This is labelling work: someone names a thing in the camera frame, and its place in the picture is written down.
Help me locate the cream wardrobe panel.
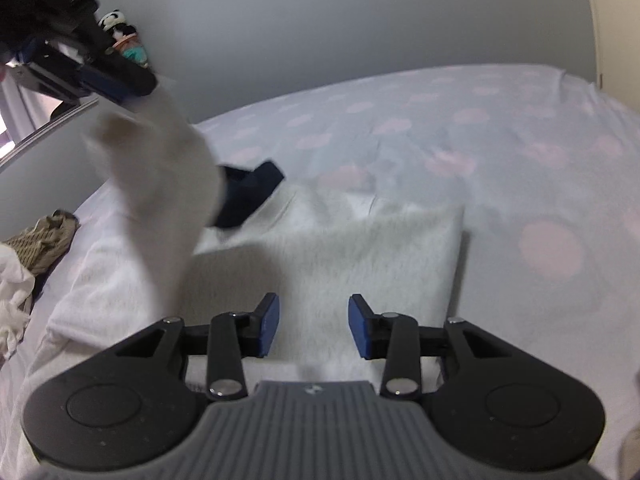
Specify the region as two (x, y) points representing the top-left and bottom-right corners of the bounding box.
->
(580, 0), (640, 107)

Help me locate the dark framed window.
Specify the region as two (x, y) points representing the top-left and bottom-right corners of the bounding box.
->
(0, 72), (99, 172)

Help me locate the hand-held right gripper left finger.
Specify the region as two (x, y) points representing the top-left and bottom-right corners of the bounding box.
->
(115, 292), (281, 401)

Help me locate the white sweatshirt with navy sleeves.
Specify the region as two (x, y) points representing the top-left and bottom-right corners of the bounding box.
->
(30, 80), (467, 461)

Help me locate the crumpled white cloth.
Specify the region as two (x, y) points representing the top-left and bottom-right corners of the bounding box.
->
(0, 244), (37, 361)

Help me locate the panda plush toy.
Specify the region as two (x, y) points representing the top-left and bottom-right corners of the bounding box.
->
(97, 9), (130, 41)

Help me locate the small doll in teal outfit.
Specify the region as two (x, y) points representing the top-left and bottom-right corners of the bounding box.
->
(112, 25), (151, 69)

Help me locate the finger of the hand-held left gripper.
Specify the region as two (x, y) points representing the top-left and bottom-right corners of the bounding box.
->
(79, 50), (159, 107)

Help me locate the pink polka dot bed sheet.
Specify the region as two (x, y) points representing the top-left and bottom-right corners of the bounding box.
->
(0, 62), (640, 480)

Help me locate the olive knitted garment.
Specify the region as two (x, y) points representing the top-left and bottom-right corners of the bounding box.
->
(2, 209), (82, 279)

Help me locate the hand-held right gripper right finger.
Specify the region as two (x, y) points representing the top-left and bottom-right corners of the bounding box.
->
(348, 294), (511, 401)

